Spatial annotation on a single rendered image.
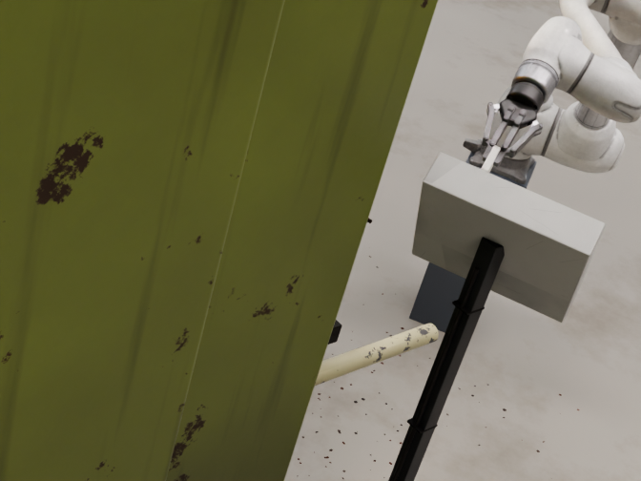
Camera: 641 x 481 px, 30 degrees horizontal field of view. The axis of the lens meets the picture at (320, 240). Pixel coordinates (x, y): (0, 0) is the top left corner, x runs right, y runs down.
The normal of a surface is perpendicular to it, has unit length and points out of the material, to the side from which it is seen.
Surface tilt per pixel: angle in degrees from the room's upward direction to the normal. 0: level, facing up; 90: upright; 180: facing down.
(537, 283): 120
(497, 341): 0
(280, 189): 90
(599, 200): 0
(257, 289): 90
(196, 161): 90
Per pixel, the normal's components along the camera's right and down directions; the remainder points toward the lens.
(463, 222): -0.47, 0.77
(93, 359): 0.63, 0.54
